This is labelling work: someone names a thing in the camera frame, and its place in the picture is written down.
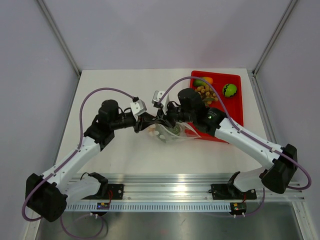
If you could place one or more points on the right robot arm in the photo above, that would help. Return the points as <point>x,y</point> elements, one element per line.
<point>278,163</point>

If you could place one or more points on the brown longan bunch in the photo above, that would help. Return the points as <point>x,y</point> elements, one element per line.
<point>207,94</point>

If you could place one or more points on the green orange mango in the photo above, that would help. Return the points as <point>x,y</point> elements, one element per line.
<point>198,82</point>

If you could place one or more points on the green netted melon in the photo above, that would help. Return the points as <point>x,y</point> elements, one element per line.
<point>176,130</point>

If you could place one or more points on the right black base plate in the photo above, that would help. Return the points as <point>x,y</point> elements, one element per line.
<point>223,191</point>

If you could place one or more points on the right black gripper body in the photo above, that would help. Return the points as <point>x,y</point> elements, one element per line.
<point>175,114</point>

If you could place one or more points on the right frame post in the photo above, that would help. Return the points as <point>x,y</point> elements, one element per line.
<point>275,35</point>

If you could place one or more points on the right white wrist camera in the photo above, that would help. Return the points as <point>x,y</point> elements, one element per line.
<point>160,100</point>

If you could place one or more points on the left controller board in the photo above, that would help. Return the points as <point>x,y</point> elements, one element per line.
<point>103,206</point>

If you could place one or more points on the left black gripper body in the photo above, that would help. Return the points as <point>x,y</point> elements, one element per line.
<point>124,120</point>

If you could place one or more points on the clear zip top bag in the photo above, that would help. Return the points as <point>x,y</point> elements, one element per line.
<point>161,133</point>

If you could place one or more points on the white slotted cable duct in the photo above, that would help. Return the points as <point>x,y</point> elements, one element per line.
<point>219,207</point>

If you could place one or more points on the green round fruit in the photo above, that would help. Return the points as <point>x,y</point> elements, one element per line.
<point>229,90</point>

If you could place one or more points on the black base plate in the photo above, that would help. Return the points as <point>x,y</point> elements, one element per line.
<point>114,191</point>
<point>223,191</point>

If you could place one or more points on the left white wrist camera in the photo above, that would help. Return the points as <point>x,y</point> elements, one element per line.
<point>138,108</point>

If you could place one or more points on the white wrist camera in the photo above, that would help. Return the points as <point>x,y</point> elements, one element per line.
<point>160,100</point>
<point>138,108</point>

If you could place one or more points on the controller board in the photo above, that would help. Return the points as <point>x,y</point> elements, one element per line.
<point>103,206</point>
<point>238,208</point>

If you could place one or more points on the frame post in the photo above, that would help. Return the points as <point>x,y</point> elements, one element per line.
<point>58,35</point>
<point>275,35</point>

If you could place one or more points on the right controller board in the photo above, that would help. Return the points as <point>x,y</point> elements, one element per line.
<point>238,208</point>

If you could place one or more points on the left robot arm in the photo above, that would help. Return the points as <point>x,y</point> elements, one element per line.
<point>50,193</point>

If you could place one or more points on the aluminium rail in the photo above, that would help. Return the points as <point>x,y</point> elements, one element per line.
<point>167,187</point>

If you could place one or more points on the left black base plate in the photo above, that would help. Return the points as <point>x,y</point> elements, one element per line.
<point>114,191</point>

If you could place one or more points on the left frame post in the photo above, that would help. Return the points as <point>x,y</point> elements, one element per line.
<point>58,35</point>

